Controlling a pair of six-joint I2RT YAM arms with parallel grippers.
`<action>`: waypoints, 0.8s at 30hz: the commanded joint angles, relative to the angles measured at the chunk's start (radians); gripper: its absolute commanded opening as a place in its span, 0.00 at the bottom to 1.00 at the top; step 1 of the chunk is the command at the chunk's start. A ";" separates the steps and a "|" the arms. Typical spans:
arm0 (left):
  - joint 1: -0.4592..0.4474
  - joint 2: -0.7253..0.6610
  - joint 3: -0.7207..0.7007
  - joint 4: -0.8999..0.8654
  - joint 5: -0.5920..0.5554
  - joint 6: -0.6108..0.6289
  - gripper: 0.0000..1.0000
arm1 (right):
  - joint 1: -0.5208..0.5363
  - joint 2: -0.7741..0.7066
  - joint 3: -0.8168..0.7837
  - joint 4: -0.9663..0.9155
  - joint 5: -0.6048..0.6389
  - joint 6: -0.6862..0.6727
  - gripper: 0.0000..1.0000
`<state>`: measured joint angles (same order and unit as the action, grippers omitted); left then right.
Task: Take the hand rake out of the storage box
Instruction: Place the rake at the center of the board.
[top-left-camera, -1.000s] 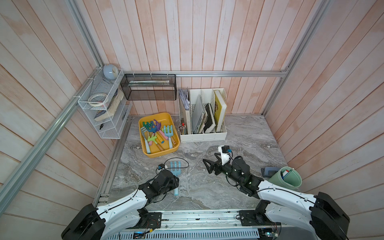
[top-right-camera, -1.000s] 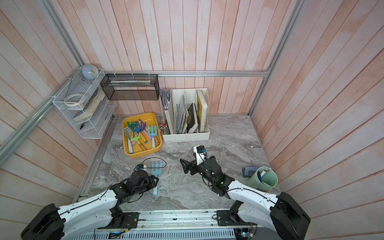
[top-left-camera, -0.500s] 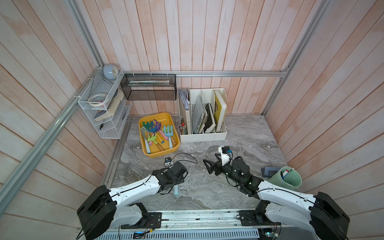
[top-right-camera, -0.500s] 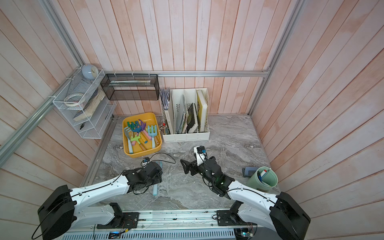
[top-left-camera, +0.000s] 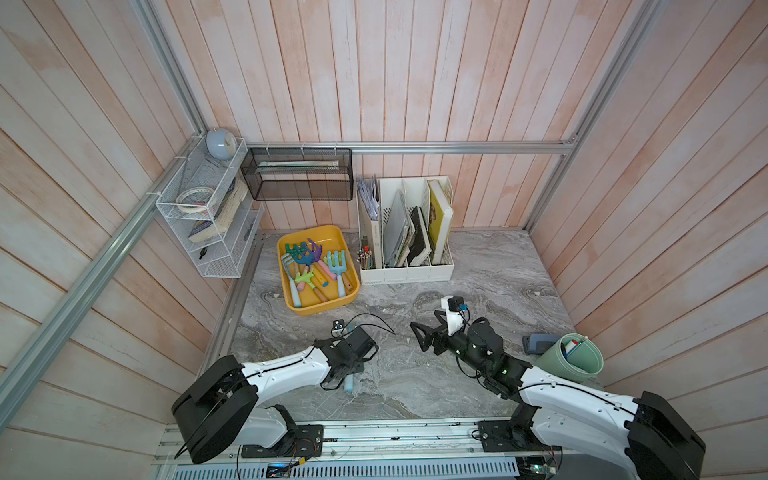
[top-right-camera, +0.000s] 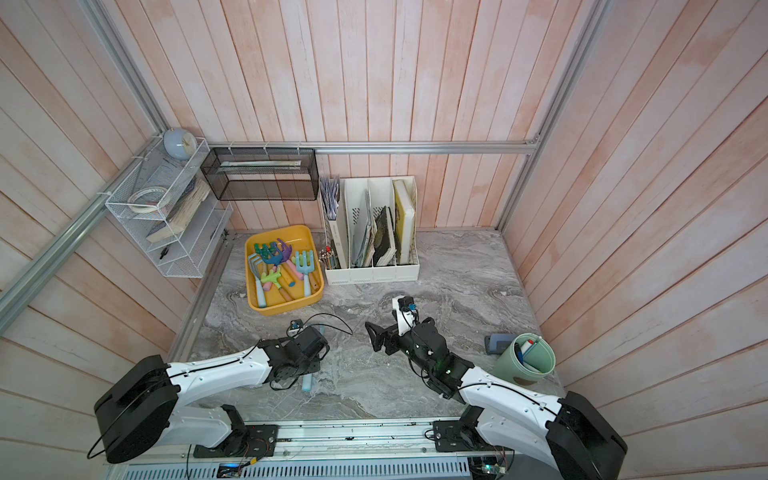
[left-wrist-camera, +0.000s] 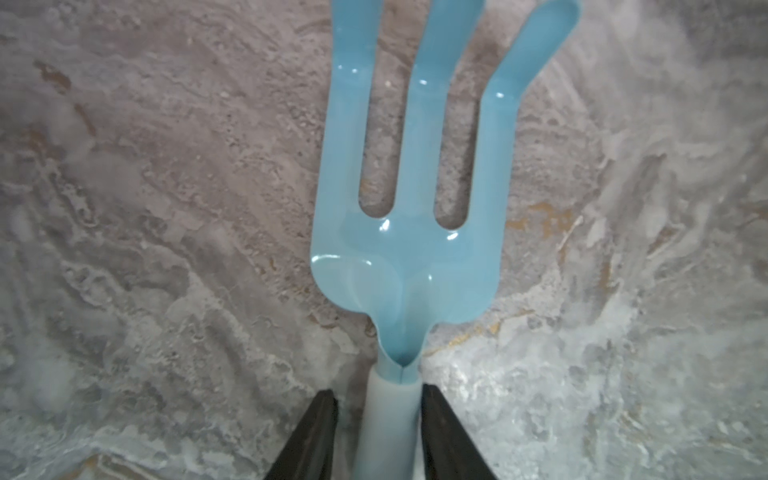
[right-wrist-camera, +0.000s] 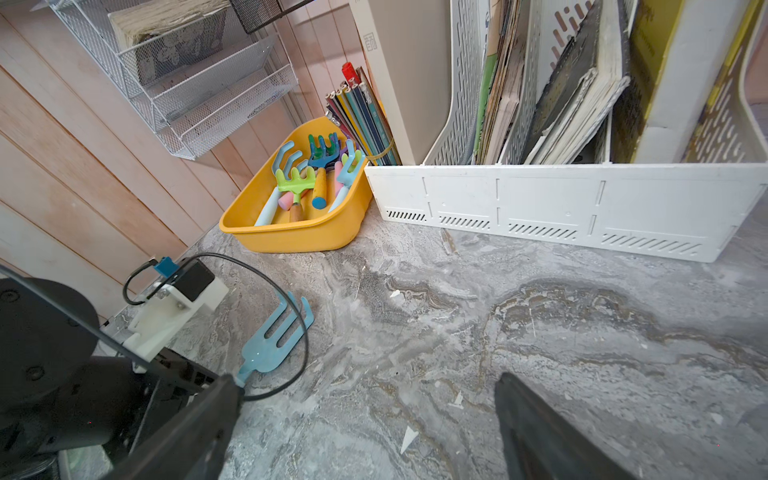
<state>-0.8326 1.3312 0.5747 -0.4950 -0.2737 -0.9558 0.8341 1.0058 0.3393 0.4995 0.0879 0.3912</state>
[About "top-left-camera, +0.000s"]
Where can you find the dark green rake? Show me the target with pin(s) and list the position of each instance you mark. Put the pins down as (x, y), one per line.
(299, 253)

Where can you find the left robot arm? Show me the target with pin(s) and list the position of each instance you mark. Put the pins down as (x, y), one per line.
(227, 405)

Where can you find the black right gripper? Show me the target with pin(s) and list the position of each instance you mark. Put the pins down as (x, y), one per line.
(433, 334)

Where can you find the black mesh basket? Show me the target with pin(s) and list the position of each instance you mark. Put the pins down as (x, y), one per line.
(298, 174)

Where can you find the white wire shelf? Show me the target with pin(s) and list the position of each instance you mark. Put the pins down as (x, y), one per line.
(217, 257)

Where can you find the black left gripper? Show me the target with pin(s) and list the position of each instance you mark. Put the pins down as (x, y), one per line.
(358, 366)

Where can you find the green bucket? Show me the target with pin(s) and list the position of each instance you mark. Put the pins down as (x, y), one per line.
(573, 357)

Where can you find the purple rake pink handle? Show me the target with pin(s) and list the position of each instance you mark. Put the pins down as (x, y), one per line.
(316, 251)

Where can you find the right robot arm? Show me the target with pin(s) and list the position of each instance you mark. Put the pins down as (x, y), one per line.
(645, 435)

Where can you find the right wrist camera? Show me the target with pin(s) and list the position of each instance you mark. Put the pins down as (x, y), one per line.
(456, 313)

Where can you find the white file organizer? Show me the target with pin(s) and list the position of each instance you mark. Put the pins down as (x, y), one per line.
(393, 221)

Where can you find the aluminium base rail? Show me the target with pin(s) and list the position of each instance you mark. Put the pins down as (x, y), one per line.
(453, 438)

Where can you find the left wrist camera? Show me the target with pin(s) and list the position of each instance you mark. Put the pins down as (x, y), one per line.
(338, 328)

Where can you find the yellow storage tray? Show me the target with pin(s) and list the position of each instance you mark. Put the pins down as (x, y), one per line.
(316, 270)

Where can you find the green rake wooden handle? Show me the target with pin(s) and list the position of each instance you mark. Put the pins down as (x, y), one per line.
(307, 278)

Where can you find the blue grey small device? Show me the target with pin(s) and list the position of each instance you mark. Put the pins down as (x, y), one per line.
(538, 343)

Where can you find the yellow book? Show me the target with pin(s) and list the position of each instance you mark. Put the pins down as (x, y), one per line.
(439, 221)

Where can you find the coloured pencils bundle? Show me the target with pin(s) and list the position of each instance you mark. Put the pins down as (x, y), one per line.
(365, 257)

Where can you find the books on wire shelf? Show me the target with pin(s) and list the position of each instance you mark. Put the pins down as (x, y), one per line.
(224, 215)

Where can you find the tape roll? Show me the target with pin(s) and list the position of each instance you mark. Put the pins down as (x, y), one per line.
(194, 200)

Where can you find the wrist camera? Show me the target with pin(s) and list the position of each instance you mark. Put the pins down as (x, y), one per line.
(338, 328)
(456, 313)

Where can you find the blue fork yellow handle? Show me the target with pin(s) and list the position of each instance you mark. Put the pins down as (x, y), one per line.
(336, 261)

